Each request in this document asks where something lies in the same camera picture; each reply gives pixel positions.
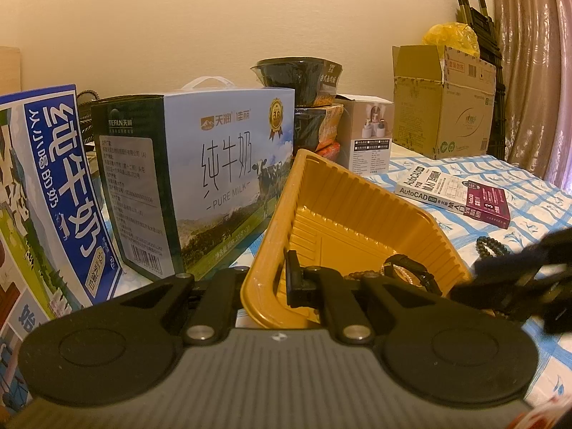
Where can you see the yellow plastic bag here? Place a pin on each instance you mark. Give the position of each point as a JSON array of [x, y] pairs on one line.
[[451, 35]]

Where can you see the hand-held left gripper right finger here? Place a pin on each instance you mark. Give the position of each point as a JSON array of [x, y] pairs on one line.
[[292, 281]]

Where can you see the pink patterned curtain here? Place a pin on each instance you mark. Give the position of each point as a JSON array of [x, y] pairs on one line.
[[536, 53]]

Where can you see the black instant noodle bowl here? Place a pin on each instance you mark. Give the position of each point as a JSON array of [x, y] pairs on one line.
[[295, 78]]

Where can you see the white product box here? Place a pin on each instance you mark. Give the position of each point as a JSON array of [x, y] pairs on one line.
[[364, 138]]

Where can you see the blue milk carton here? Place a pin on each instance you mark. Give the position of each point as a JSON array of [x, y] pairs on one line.
[[49, 196]]

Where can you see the orange instant noodle bowl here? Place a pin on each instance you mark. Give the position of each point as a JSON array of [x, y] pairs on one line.
[[319, 127]]

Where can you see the yellow plastic tray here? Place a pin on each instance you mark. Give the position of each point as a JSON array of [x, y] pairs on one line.
[[348, 214]]

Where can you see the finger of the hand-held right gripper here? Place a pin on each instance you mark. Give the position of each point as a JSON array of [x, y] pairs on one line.
[[478, 295], [531, 254]]

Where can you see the black wristwatch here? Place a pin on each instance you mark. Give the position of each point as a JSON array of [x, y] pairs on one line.
[[411, 272]]

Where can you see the white and green milk carton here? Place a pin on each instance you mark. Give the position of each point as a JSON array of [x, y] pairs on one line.
[[214, 165]]

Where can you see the white and maroon book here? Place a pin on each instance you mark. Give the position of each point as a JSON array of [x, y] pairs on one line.
[[451, 192]]

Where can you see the brown cardboard box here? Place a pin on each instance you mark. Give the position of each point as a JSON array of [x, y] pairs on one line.
[[447, 107]]

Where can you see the red instant noodle bowl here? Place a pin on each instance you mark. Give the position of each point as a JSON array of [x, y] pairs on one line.
[[328, 148]]

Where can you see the person's red patterned clothing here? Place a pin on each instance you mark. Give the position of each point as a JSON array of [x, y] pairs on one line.
[[552, 411]]

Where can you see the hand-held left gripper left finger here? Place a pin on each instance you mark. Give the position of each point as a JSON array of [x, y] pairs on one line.
[[223, 295]]

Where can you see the dark woven bag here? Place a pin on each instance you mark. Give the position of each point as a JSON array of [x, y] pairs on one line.
[[85, 97]]

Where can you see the blue checked tablecloth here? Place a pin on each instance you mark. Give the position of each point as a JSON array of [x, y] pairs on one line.
[[549, 205]]

